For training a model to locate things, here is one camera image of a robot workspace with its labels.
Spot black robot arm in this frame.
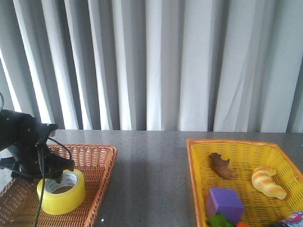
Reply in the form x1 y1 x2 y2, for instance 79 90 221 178
0 109 75 183

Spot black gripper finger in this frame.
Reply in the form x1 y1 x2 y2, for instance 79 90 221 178
53 172 63 183

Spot grey pleated curtain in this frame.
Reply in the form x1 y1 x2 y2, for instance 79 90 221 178
0 0 303 132

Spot brown wicker basket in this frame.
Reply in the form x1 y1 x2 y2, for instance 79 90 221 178
0 144 117 227

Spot small labelled jar dark lid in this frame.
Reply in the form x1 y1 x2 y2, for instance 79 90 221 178
270 211 303 227

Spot toy croissant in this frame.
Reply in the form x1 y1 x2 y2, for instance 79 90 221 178
251 166 287 199

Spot brown toy animal figurine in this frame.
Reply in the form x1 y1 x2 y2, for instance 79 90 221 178
209 152 239 179

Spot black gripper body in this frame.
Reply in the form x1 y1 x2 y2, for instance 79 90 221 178
22 142 75 180

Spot orange toy carrot green leaves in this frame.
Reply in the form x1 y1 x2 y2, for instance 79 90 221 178
206 213 249 227

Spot purple foam cube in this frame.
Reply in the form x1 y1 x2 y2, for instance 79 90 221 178
205 187 245 225

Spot yellow wicker basket orange rim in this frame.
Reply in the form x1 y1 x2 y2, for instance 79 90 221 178
187 138 303 227

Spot yellow packing tape roll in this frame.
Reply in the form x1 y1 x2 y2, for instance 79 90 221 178
36 169 86 215

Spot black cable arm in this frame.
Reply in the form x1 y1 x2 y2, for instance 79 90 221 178
33 137 73 227

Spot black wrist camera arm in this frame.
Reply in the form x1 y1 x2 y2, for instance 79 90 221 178
37 123 59 143

